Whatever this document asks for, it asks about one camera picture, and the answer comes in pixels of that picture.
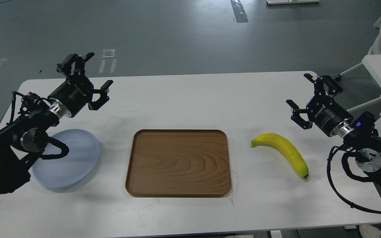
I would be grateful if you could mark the white shoe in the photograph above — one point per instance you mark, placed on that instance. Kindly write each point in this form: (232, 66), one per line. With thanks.
(369, 231)

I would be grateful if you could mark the light blue plate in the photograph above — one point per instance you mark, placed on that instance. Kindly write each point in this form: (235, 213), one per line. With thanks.
(64, 172)

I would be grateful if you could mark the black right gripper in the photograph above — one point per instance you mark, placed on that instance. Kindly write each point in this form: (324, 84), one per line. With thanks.
(323, 111)

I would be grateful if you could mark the brown wooden tray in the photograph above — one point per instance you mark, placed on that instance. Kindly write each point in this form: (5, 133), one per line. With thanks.
(179, 163)

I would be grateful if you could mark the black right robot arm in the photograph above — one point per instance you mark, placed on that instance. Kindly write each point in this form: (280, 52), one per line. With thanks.
(361, 160)

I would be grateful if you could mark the yellow banana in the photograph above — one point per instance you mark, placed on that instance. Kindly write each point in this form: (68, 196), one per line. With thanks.
(286, 148)

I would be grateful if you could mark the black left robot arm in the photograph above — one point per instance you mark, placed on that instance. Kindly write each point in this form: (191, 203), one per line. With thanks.
(24, 138)

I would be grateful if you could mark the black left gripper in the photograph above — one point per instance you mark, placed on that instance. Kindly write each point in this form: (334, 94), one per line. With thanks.
(73, 94)

